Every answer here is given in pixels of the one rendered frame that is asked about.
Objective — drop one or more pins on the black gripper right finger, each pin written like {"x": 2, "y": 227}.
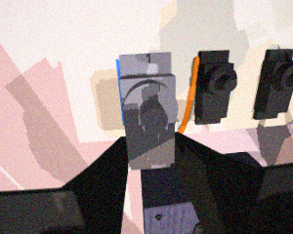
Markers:
{"x": 229, "y": 196}

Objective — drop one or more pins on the white flat deck plate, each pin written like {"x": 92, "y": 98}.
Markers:
{"x": 245, "y": 72}

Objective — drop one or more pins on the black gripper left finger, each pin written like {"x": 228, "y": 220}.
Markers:
{"x": 90, "y": 203}

